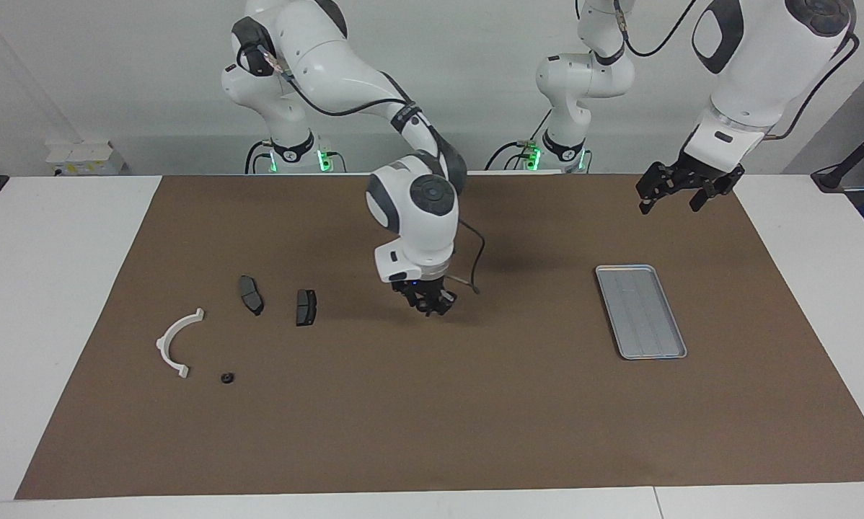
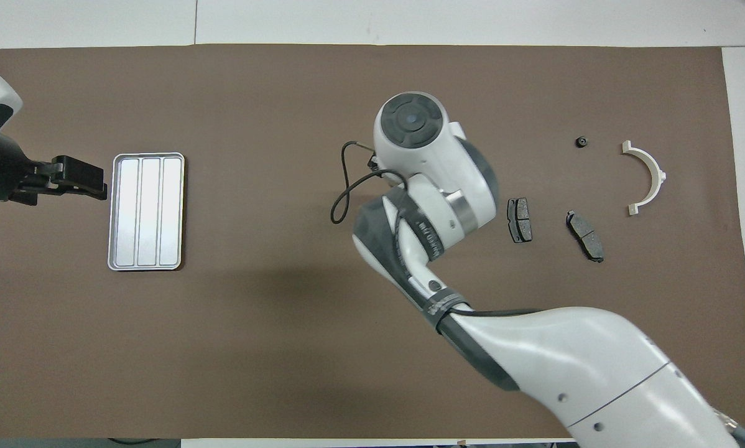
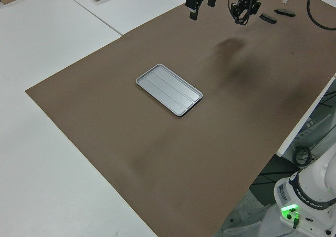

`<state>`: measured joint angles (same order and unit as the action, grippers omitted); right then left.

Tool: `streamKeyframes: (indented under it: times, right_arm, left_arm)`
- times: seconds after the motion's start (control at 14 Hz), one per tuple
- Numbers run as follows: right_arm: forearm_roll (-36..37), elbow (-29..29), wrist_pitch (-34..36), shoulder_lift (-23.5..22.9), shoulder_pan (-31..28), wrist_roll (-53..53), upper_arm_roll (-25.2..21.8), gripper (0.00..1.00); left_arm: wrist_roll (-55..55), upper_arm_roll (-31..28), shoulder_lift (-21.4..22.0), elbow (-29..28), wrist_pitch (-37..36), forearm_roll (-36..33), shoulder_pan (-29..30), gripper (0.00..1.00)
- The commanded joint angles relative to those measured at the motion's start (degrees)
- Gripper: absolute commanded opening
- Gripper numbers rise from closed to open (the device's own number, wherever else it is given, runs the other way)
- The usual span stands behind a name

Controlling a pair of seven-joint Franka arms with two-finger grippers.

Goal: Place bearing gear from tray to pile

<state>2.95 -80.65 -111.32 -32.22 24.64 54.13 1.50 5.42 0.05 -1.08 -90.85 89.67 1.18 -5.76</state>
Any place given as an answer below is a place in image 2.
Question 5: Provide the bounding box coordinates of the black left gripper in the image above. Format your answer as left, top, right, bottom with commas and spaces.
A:
0, 134, 108, 206

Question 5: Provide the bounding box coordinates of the silver metal tray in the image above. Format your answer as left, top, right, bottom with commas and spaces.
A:
107, 152, 185, 272

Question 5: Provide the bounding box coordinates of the brown table mat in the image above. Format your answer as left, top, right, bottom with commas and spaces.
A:
0, 44, 745, 439

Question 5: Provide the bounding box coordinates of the rectangular dark brake pad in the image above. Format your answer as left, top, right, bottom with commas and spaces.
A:
507, 198, 533, 244

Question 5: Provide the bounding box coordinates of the elongated dark brake pad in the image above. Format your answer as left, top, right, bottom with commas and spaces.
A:
565, 210, 605, 263

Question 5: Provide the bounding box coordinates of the white curved plastic bracket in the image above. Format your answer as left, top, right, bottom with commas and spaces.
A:
621, 141, 667, 217

